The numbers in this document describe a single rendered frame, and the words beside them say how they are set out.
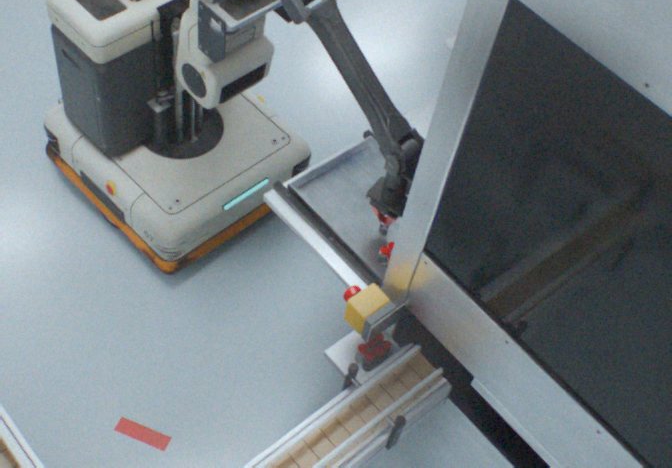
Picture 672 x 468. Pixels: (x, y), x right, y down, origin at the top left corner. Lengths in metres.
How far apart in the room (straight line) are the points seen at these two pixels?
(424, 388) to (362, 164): 0.63
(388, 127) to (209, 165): 1.22
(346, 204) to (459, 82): 0.81
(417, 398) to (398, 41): 2.27
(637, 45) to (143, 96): 1.94
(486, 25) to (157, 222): 1.72
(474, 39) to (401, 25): 2.63
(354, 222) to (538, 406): 0.66
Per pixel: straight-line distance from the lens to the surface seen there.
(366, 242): 2.13
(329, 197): 2.19
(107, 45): 2.68
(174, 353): 2.95
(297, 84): 3.67
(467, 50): 1.40
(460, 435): 2.03
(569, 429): 1.72
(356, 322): 1.88
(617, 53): 1.23
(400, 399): 1.84
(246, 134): 3.10
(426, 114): 2.42
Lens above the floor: 2.60
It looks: 52 degrees down
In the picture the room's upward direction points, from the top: 11 degrees clockwise
